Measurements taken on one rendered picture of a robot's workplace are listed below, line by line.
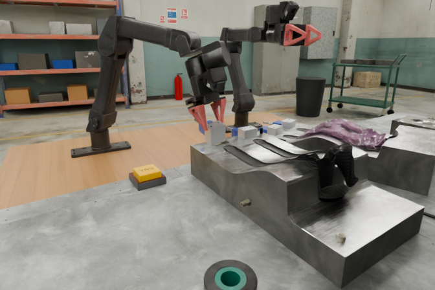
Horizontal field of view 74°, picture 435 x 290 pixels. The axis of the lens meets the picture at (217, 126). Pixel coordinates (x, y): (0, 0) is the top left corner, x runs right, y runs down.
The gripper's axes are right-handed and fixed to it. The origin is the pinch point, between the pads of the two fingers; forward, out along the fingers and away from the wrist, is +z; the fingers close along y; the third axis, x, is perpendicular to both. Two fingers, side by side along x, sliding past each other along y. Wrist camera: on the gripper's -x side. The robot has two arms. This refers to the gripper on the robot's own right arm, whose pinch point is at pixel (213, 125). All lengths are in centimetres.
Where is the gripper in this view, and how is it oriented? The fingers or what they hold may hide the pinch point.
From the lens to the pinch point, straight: 83.5
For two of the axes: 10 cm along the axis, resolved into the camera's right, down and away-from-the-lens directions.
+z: 2.8, 9.6, 0.3
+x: -4.8, 1.1, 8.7
